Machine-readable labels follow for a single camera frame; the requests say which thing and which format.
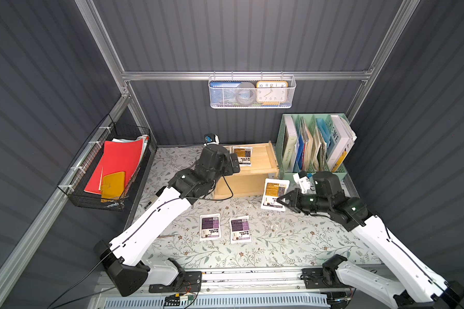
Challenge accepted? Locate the yellow coffee bag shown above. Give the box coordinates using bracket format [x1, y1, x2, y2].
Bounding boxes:
[260, 178, 290, 212]
[232, 146, 253, 167]

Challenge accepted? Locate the purple coffee bag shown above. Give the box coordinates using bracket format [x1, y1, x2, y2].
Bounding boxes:
[229, 216, 251, 244]
[199, 213, 222, 242]

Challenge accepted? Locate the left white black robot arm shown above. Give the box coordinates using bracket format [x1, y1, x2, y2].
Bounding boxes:
[95, 144, 241, 297]

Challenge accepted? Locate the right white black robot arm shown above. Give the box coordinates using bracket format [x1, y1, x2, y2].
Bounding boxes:
[277, 171, 464, 308]

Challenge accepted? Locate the wooden two-tier shelf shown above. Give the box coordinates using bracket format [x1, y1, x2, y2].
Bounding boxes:
[226, 141, 280, 197]

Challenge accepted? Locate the mint green file organizer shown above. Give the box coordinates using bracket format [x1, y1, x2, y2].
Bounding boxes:
[275, 113, 348, 182]

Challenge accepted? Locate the white book left slot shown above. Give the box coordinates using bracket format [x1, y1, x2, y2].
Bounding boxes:
[282, 116, 298, 173]

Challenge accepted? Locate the blue box in basket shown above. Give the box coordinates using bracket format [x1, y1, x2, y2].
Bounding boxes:
[209, 81, 241, 109]

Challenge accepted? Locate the grey tape roll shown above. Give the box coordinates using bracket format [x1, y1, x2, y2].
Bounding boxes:
[236, 82, 256, 106]

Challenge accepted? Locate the white large book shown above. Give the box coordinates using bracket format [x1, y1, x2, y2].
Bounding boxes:
[327, 115, 357, 173]

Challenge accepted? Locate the yellow analog clock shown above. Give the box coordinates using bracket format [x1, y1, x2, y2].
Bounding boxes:
[256, 81, 289, 105]

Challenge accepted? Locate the red folder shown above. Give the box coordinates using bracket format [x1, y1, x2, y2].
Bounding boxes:
[84, 135, 148, 196]

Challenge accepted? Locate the yellow notebook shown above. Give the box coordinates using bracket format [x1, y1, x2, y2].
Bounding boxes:
[101, 171, 126, 203]

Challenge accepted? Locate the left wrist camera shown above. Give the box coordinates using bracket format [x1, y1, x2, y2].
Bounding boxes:
[204, 133, 220, 146]

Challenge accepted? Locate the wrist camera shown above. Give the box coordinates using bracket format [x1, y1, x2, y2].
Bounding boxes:
[204, 133, 220, 146]
[293, 171, 311, 194]

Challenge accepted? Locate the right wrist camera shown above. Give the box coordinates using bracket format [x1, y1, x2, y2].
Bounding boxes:
[293, 171, 311, 194]

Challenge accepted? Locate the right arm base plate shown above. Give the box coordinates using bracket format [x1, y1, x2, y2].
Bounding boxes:
[300, 268, 349, 289]

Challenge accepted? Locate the white wire mesh basket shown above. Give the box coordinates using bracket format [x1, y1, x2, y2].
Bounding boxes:
[208, 74, 296, 109]

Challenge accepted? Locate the black wire side basket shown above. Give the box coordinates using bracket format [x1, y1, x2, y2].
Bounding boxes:
[57, 117, 152, 211]

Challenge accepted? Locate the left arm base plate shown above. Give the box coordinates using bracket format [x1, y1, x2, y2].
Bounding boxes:
[148, 271, 203, 294]

